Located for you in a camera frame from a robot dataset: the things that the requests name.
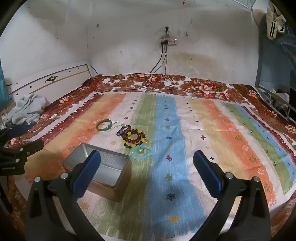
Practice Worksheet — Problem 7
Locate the green jade bangle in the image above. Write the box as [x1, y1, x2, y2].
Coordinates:
[96, 119, 113, 132]

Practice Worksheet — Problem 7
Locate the metal rack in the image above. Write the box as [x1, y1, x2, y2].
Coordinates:
[257, 86, 295, 122]

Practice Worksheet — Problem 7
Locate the striped colourful cloth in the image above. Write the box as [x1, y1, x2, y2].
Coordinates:
[14, 91, 296, 241]

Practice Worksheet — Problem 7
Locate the hanging white garment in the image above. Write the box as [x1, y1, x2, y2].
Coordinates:
[266, 1, 286, 41]

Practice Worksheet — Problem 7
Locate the light blue bead bracelet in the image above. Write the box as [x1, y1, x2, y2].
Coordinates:
[129, 145, 154, 161]

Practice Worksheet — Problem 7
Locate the black cable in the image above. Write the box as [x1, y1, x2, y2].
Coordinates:
[149, 44, 168, 75]

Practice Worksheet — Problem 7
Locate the white headboard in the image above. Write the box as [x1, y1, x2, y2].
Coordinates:
[8, 61, 92, 103]

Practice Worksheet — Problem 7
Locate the dark red bead bracelet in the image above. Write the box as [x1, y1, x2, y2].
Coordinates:
[125, 129, 146, 145]

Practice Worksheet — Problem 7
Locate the white cable with switch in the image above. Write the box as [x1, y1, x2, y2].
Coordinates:
[28, 113, 58, 133]

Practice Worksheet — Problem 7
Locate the metal tin box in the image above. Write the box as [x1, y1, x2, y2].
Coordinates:
[63, 143, 132, 202]

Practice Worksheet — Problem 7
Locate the grey crumpled clothing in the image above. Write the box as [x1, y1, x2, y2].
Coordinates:
[3, 93, 49, 125]

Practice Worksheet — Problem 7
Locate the yellow and brown bead bracelet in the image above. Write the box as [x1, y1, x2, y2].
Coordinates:
[121, 133, 149, 149]

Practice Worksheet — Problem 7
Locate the white power strip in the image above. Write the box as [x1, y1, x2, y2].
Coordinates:
[159, 38, 178, 46]

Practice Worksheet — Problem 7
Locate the wall socket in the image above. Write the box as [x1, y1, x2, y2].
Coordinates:
[164, 25, 171, 33]

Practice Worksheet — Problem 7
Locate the multicolour glass bead bracelet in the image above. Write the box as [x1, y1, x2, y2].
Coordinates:
[116, 124, 132, 138]

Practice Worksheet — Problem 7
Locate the floral red bedsheet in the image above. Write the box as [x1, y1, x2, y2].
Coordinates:
[8, 74, 295, 233]

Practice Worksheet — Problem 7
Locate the blue curtain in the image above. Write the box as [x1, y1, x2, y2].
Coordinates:
[253, 1, 295, 91]

